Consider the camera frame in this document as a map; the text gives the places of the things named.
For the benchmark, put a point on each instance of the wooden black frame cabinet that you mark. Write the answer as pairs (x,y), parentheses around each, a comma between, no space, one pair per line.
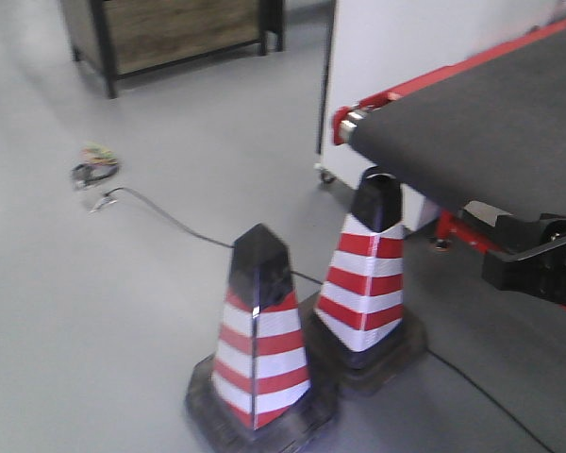
(119,39)

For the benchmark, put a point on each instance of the red white traffic cone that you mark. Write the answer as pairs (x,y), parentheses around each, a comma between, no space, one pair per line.
(258,391)

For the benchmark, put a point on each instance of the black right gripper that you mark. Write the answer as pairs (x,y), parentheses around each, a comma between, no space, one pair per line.
(531,257)

